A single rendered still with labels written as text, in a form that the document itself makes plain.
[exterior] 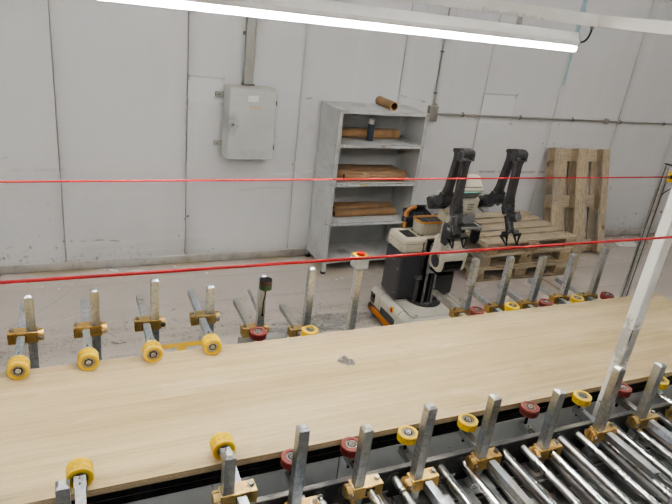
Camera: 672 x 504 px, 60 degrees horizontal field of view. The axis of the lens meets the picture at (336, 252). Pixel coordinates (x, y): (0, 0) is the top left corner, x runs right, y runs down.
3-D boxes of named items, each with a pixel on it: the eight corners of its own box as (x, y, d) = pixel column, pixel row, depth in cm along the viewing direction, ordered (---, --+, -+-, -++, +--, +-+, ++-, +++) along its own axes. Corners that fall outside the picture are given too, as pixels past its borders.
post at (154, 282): (150, 368, 279) (150, 277, 261) (158, 367, 281) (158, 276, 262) (151, 372, 276) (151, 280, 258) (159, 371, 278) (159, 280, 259)
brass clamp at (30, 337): (8, 338, 248) (7, 328, 246) (44, 334, 254) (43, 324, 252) (7, 346, 243) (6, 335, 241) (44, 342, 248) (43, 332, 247)
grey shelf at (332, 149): (305, 255, 596) (321, 100, 536) (383, 250, 632) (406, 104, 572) (321, 274, 559) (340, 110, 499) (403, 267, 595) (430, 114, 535)
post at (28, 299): (33, 389, 260) (23, 293, 242) (42, 388, 262) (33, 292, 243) (33, 394, 257) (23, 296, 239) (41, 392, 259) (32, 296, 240)
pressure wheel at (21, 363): (34, 364, 233) (16, 375, 232) (21, 351, 229) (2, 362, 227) (34, 373, 228) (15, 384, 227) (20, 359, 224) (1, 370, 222)
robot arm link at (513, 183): (524, 150, 396) (511, 150, 391) (530, 152, 391) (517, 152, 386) (510, 210, 412) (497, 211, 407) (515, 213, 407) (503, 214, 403)
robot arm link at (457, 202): (472, 149, 378) (457, 149, 374) (477, 151, 373) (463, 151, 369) (459, 212, 395) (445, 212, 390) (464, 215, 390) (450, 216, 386)
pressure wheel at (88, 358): (83, 344, 238) (102, 350, 242) (73, 359, 239) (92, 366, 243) (84, 352, 233) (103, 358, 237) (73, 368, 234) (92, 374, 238)
